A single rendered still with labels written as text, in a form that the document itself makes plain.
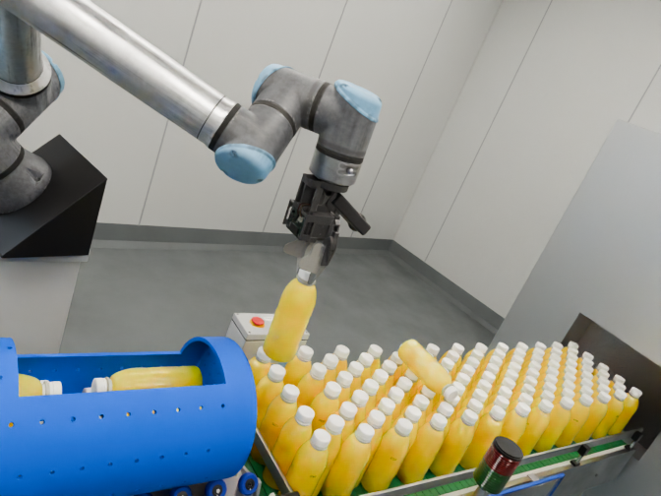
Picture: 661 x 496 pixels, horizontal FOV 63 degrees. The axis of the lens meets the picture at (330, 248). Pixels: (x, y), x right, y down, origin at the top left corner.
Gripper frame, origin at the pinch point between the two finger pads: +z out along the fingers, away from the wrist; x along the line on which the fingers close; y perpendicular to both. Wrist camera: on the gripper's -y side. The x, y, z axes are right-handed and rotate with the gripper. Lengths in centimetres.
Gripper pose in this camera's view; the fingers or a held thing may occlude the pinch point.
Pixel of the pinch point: (308, 272)
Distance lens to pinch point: 108.9
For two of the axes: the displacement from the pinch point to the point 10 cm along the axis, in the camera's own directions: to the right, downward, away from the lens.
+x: 5.0, 4.7, -7.3
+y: -8.1, -0.5, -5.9
